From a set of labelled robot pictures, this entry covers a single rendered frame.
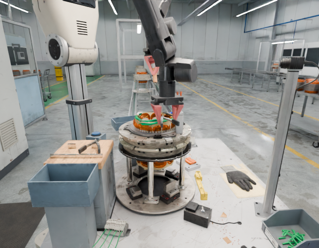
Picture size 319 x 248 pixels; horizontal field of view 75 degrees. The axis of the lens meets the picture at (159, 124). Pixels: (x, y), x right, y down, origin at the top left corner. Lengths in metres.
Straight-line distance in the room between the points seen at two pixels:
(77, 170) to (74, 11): 0.73
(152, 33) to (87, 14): 0.58
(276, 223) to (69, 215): 0.74
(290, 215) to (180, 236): 0.42
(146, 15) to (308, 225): 0.90
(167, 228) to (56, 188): 0.43
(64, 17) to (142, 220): 0.93
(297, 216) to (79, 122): 1.07
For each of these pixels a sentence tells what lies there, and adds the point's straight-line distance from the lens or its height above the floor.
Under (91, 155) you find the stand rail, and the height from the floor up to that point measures 1.07.
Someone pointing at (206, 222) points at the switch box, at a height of 0.81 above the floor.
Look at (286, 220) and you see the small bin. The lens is 0.99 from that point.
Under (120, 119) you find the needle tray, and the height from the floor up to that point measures 1.05.
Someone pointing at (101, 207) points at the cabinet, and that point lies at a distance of 0.82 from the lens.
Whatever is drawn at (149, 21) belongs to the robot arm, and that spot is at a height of 1.49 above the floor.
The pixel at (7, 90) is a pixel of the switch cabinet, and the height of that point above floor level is 0.99.
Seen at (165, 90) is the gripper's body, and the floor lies 1.29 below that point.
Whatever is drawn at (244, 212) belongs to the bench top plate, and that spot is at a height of 0.78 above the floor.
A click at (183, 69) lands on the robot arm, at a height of 1.36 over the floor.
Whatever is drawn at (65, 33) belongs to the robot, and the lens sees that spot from 1.11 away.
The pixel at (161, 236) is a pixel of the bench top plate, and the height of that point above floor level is 0.78.
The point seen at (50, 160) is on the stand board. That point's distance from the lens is 0.79.
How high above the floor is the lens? 1.39
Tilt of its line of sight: 18 degrees down
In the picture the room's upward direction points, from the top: straight up
